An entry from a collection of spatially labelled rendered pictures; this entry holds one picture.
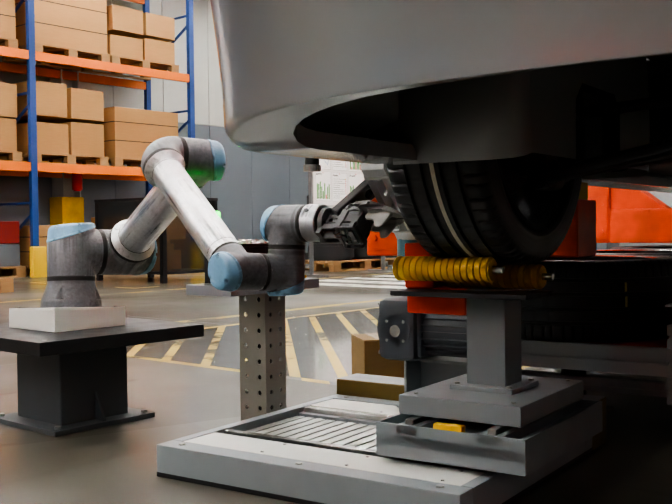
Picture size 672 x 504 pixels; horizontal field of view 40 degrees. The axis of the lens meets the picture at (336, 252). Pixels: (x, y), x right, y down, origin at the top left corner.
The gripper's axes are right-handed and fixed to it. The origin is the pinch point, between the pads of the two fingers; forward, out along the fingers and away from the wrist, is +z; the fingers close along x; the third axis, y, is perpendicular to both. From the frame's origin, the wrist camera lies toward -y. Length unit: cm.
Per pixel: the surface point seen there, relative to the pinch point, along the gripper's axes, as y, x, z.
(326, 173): -596, -507, -553
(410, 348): -5, -57, -22
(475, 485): 47, -31, 23
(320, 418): 15, -67, -48
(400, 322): -10, -51, -25
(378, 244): -39, -51, -45
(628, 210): -184, -179, -24
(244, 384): 11, -60, -75
